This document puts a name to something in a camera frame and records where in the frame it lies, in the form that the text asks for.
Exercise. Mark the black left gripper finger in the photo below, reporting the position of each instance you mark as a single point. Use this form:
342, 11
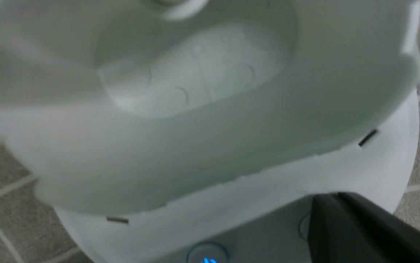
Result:
349, 228

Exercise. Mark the white desk lamp with sockets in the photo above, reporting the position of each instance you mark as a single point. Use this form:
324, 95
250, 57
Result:
210, 128

